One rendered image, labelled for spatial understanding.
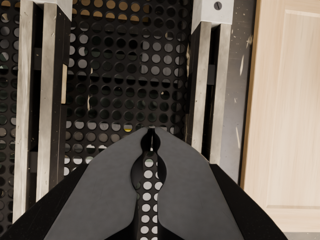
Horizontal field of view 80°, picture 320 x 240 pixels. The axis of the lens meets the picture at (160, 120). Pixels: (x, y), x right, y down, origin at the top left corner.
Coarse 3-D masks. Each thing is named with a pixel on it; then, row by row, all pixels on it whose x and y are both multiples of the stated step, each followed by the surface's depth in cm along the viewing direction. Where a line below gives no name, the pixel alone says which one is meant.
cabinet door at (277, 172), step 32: (288, 0) 43; (256, 32) 43; (288, 32) 43; (256, 64) 43; (288, 64) 44; (256, 96) 43; (288, 96) 44; (256, 128) 43; (288, 128) 45; (256, 160) 44; (288, 160) 45; (256, 192) 44; (288, 192) 45; (288, 224) 45
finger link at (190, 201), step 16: (160, 128) 12; (160, 144) 10; (176, 144) 10; (160, 160) 9; (176, 160) 9; (192, 160) 9; (160, 176) 10; (176, 176) 8; (192, 176) 8; (208, 176) 8; (160, 192) 8; (176, 192) 8; (192, 192) 8; (208, 192) 8; (160, 208) 7; (176, 208) 7; (192, 208) 7; (208, 208) 7; (224, 208) 7; (160, 224) 6; (176, 224) 6; (192, 224) 6; (208, 224) 6; (224, 224) 6
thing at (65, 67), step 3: (63, 66) 38; (66, 66) 40; (63, 69) 38; (66, 69) 40; (63, 72) 39; (66, 72) 40; (63, 75) 39; (66, 75) 40; (63, 78) 39; (66, 78) 40; (63, 81) 39; (63, 84) 39; (63, 87) 39; (63, 90) 39; (63, 93) 39; (63, 96) 39; (63, 99) 39; (63, 102) 39
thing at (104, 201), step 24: (120, 144) 10; (144, 144) 11; (96, 168) 9; (120, 168) 9; (72, 192) 7; (96, 192) 8; (120, 192) 8; (72, 216) 7; (96, 216) 7; (120, 216) 7
